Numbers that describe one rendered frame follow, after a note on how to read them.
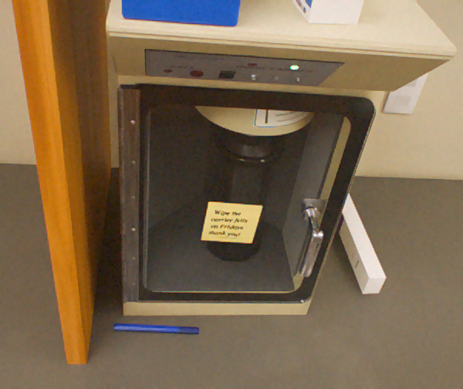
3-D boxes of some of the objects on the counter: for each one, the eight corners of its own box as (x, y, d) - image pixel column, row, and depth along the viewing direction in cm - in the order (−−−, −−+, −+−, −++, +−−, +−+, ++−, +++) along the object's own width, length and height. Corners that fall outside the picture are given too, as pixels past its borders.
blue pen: (114, 326, 89) (114, 322, 88) (198, 329, 90) (199, 326, 89) (113, 331, 88) (113, 327, 87) (198, 335, 89) (199, 331, 89)
